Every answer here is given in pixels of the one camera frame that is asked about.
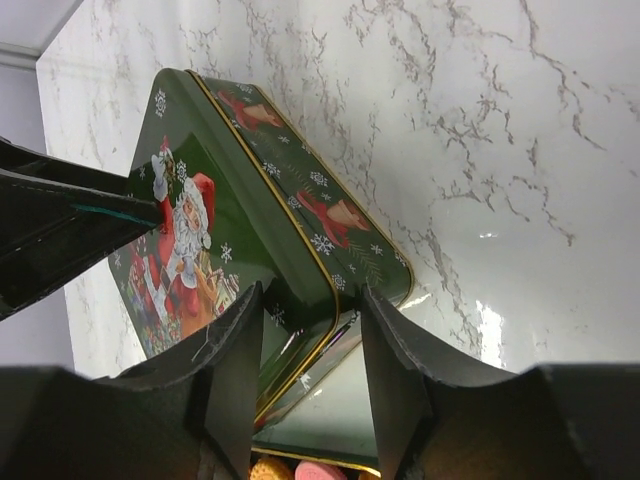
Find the green christmas cookie tin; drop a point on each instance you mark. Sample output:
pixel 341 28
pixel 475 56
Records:
pixel 323 242

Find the gold tin lid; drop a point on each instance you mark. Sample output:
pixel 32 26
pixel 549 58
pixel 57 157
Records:
pixel 225 224

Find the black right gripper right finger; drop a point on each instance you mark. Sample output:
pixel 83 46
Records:
pixel 439 413

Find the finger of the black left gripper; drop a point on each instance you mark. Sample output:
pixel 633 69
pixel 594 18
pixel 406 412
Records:
pixel 58 219

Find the pink round cookie upper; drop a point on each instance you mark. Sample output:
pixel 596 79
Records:
pixel 313 470

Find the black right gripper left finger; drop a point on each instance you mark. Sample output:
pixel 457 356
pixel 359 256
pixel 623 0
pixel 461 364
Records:
pixel 187 413

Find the left aluminium frame post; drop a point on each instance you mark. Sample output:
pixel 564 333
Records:
pixel 18 57

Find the dark green rectangular tray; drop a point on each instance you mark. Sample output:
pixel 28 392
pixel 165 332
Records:
pixel 328 424

